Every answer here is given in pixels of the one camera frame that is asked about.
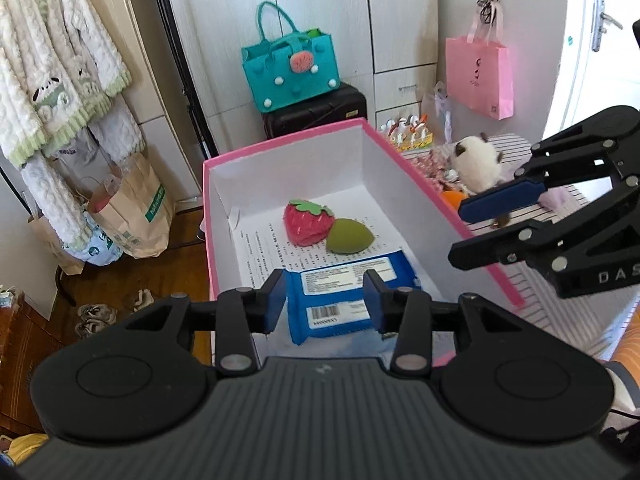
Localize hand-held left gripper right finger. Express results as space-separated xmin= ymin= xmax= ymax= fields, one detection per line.
xmin=364 ymin=269 xmax=538 ymax=378

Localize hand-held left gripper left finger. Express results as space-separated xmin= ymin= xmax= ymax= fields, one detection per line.
xmin=107 ymin=269 xmax=287 ymax=378

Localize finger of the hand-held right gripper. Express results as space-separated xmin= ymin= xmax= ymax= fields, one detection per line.
xmin=459 ymin=105 xmax=640 ymax=223
xmin=448 ymin=180 xmax=640 ymax=273

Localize white brown plush toy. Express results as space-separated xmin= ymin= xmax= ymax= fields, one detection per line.
xmin=452 ymin=132 xmax=503 ymax=193

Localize blue wet wipes packet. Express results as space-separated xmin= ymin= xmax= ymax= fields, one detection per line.
xmin=285 ymin=254 xmax=423 ymax=346

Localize white cotton tissue pack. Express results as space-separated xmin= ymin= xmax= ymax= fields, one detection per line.
xmin=295 ymin=329 xmax=398 ymax=361

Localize purple fluffy cloth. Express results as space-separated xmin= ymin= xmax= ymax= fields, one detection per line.
xmin=542 ymin=185 xmax=571 ymax=211

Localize pink storage box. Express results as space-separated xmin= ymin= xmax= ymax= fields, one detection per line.
xmin=202 ymin=117 xmax=526 ymax=366

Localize green makeup sponge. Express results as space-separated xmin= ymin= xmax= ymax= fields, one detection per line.
xmin=326 ymin=217 xmax=376 ymax=255

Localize pink floral scrunchie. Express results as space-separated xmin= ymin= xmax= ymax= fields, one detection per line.
xmin=410 ymin=150 xmax=461 ymax=191

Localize red strawberry plush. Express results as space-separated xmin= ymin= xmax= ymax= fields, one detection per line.
xmin=284 ymin=199 xmax=335 ymax=247

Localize printed paper sheet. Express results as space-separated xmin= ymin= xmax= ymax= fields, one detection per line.
xmin=235 ymin=207 xmax=406 ymax=311

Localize striped tablecloth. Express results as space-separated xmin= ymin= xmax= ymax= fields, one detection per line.
xmin=400 ymin=132 xmax=640 ymax=361

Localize clear plastic bag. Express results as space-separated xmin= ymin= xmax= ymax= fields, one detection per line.
xmin=420 ymin=80 xmax=453 ymax=143

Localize pink paper bag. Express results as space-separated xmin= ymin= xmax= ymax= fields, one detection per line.
xmin=445 ymin=10 xmax=515 ymax=121

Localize beige shoe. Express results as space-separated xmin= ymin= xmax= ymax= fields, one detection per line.
xmin=122 ymin=287 xmax=157 ymax=311
xmin=75 ymin=302 xmax=118 ymax=338

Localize brown paper bag green label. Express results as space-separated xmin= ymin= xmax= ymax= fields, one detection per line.
xmin=87 ymin=152 xmax=176 ymax=260

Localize white door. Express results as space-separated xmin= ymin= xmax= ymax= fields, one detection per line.
xmin=545 ymin=0 xmax=640 ymax=126

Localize green print plastic bag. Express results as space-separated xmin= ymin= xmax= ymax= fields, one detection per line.
xmin=75 ymin=210 xmax=124 ymax=267

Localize ribbon bow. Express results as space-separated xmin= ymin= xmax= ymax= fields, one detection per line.
xmin=477 ymin=0 xmax=502 ymax=26

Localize black suitcase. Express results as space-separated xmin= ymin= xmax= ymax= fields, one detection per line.
xmin=262 ymin=82 xmax=371 ymax=138

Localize teal felt tote bag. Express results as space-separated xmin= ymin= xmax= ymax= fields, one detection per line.
xmin=241 ymin=1 xmax=341 ymax=113

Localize plain brown paper bag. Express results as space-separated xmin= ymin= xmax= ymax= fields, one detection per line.
xmin=27 ymin=212 xmax=86 ymax=277

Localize white fleece pajama pants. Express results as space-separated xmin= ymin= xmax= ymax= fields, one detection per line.
xmin=20 ymin=105 xmax=147 ymax=253

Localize grey wardrobe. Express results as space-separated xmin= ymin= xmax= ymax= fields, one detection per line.
xmin=159 ymin=0 xmax=443 ymax=153

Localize beige wooden cabinet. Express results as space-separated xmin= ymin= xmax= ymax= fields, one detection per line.
xmin=75 ymin=0 xmax=206 ymax=201

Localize dark wooden furniture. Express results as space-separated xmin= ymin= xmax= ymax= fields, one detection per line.
xmin=0 ymin=287 xmax=68 ymax=436

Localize yellow cloth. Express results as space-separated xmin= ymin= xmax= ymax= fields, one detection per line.
xmin=9 ymin=432 xmax=50 ymax=467

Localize white fleece cardigan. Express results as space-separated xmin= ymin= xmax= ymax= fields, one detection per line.
xmin=0 ymin=0 xmax=133 ymax=168

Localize metal door handle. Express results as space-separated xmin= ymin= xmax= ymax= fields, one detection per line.
xmin=592 ymin=0 xmax=624 ymax=53

